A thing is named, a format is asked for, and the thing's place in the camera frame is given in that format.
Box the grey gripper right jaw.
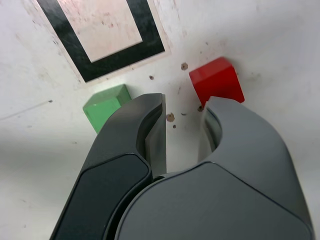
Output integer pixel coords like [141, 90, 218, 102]
[104, 96, 315, 240]

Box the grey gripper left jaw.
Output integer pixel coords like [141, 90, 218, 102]
[48, 92, 168, 240]

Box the green cube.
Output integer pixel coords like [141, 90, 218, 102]
[82, 84, 132, 135]

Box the red cube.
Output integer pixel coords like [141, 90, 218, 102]
[188, 56, 245, 109]

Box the black tape square outline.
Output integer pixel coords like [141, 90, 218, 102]
[36, 0, 166, 84]

